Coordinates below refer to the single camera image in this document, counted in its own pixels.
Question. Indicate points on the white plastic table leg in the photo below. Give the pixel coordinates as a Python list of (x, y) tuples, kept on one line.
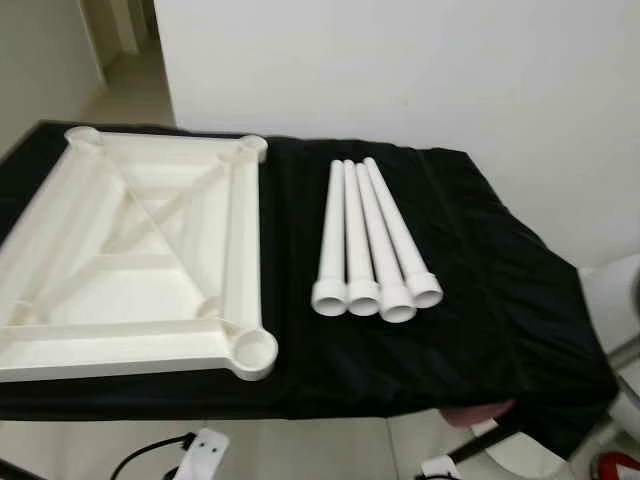
[(330, 230), (355, 240), (400, 230), (383, 250)]

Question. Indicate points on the white plastic table top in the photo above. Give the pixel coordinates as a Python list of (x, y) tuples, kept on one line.
[(130, 300)]

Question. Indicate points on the black tablecloth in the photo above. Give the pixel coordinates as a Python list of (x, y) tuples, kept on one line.
[(480, 300)]

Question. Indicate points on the red round floor object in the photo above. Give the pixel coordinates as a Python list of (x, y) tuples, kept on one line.
[(618, 467)]

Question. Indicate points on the pink stool seat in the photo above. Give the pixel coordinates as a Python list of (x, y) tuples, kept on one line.
[(478, 412)]

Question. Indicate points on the black metal strut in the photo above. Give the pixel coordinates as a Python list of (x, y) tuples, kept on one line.
[(485, 442)]

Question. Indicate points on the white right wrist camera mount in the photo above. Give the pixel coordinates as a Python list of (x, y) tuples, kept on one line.
[(440, 470)]

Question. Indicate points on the white door frame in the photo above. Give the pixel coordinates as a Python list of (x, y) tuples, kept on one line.
[(100, 25)]

